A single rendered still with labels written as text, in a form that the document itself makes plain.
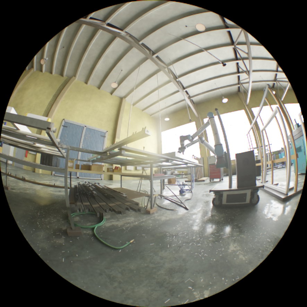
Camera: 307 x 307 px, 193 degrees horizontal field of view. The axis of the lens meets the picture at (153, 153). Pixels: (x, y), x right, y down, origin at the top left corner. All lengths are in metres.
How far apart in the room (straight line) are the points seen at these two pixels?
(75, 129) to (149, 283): 7.73
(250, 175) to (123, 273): 1.71
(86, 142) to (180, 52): 9.59
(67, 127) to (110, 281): 7.67
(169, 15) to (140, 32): 2.27
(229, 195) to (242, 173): 0.36
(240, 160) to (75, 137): 7.97
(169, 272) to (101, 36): 9.08
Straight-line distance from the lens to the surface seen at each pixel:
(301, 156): 3.75
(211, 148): 2.19
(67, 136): 7.45
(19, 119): 0.75
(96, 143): 7.52
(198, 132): 1.72
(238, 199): 1.57
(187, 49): 8.24
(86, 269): 0.79
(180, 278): 0.71
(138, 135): 0.47
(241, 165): 1.58
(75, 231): 1.05
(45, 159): 1.43
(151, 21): 7.79
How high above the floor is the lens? 0.64
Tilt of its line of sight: 12 degrees up
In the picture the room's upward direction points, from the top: 1 degrees counter-clockwise
